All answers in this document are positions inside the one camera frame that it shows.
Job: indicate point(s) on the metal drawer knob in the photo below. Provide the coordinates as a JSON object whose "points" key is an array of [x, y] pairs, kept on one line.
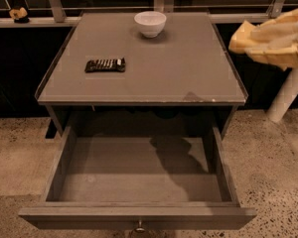
{"points": [[139, 228]]}

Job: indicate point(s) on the white diagonal support pole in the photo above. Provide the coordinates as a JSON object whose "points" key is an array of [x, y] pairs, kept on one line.
{"points": [[284, 98]]}

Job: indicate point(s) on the yellow sponge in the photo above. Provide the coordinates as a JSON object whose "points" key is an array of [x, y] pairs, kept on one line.
{"points": [[240, 41]]}

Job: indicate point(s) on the grey cabinet with glass top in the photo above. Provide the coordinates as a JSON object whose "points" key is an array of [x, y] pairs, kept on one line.
{"points": [[185, 65]]}

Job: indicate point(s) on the open grey top drawer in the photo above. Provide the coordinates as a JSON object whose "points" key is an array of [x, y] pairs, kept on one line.
{"points": [[111, 182]]}

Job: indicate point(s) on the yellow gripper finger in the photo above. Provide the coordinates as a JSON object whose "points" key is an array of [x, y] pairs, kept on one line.
{"points": [[282, 26], [281, 57]]}

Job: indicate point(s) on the small yellow object on ledge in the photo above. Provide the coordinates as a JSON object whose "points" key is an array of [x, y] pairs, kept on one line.
{"points": [[19, 15]]}

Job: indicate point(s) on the white ceramic bowl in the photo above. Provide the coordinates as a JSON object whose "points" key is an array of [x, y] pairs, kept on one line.
{"points": [[150, 23]]}

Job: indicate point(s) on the metal window railing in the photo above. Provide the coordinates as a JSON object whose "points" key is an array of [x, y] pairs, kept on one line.
{"points": [[89, 10]]}

